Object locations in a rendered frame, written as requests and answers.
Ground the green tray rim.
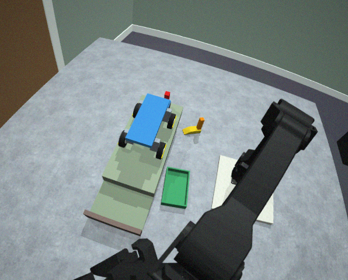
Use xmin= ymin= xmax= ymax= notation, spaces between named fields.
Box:
xmin=161 ymin=167 xmax=190 ymax=209

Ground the blue wheeled trolley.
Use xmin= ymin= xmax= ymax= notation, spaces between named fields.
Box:
xmin=118 ymin=93 xmax=176 ymax=160

